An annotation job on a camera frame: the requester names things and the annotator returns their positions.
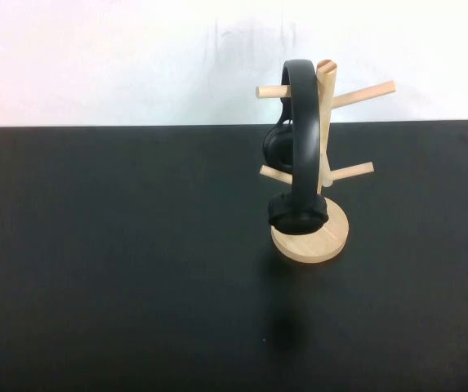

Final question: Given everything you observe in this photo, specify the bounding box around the black over-ear headphones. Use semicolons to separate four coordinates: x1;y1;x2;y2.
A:
262;59;329;237

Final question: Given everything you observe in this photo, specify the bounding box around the wooden peg tree stand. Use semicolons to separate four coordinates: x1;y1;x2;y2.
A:
255;60;396;265

